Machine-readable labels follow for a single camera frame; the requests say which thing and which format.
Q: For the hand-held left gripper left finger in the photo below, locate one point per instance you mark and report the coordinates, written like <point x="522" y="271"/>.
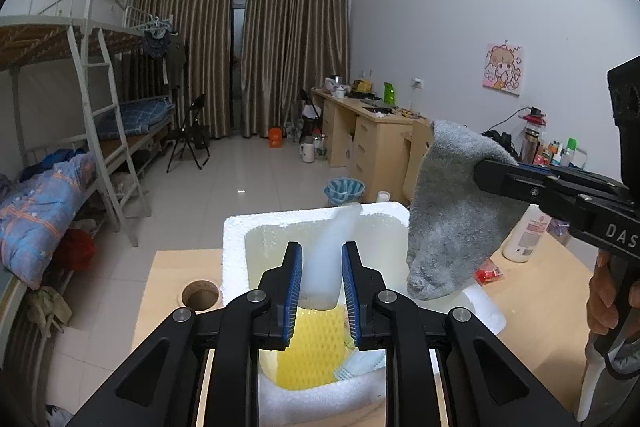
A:
<point x="295" y="297"/>

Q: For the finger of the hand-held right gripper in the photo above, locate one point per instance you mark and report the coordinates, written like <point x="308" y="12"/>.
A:
<point x="537" y="168"/>
<point x="510" y="182"/>

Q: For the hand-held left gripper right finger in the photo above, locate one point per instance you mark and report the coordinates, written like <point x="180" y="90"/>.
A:
<point x="350" y="302"/>

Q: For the yellow foam fruit net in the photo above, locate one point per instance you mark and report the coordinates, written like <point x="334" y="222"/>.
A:
<point x="315" y="347"/>

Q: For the blue face mask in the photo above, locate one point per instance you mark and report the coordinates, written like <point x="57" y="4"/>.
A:
<point x="357" y="364"/>

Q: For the grey sock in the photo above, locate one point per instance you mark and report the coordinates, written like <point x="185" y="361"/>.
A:
<point x="450" y="217"/>

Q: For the white foam box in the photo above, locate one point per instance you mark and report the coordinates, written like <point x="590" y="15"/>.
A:
<point x="235" y="257"/>

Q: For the person's right forearm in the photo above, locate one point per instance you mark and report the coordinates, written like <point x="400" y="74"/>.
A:
<point x="625" y="364"/>

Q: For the person's right hand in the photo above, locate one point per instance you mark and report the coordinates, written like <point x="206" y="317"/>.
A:
<point x="600" y="302"/>

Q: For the red-lid drinking bottle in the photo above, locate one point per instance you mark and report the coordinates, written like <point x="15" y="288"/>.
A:
<point x="532" y="142"/>

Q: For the row of toiletry bottles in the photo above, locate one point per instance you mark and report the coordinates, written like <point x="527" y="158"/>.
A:
<point x="567" y="154"/>

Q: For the black headphones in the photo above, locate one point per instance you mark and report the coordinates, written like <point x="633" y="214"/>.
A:
<point x="502" y="142"/>

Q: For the white lotion pump bottle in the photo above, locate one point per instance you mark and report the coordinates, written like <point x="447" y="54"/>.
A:
<point x="525" y="237"/>

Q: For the red snack packet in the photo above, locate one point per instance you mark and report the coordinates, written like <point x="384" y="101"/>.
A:
<point x="487" y="274"/>

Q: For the small white cup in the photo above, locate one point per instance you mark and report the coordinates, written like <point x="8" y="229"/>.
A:
<point x="383" y="196"/>

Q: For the blue trash bin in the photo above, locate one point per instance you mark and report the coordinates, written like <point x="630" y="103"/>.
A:
<point x="345" y="189"/>

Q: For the white kettle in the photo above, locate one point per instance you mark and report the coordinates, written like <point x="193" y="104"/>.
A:
<point x="307" y="153"/>

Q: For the wooden desk with drawers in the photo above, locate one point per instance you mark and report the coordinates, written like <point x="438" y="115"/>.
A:
<point x="370" y="142"/>

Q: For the bright green container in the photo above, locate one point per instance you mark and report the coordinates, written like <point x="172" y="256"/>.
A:
<point x="389" y="93"/>

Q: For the orange plastic container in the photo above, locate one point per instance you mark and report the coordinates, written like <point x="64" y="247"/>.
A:
<point x="275" y="138"/>

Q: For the yellow black box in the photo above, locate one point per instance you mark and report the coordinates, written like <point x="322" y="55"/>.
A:
<point x="362" y="86"/>

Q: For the black folding chair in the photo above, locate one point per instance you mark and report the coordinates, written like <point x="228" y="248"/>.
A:
<point x="197" y="104"/>
<point x="310" y="112"/>

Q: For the red cloth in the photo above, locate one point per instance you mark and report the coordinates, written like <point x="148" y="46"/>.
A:
<point x="75" y="252"/>

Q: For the metal bunk bed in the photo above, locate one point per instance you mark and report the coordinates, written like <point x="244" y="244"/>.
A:
<point x="140" y="114"/>
<point x="30" y="39"/>

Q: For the beige cloth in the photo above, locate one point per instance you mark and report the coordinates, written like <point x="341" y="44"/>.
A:
<point x="50" y="307"/>

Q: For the brown curtain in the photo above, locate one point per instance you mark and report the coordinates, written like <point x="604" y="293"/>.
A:
<point x="295" y="47"/>
<point x="190" y="47"/>

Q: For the dark green hanging shirt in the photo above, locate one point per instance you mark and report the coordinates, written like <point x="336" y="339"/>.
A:
<point x="176" y="62"/>

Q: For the blue patterned quilt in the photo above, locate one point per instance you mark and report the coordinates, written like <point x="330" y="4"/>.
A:
<point x="45" y="207"/>

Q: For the white bunk bed ladder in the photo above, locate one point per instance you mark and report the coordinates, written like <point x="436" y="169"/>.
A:
<point x="105" y="109"/>

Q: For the dark blue hanging garment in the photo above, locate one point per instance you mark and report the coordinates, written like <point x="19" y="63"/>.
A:
<point x="155" y="44"/>

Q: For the pink cartoon wall poster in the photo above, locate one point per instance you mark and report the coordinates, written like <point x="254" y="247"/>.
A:
<point x="502" y="69"/>

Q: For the white wall socket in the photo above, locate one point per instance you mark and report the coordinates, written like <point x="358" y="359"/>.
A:
<point x="417" y="82"/>

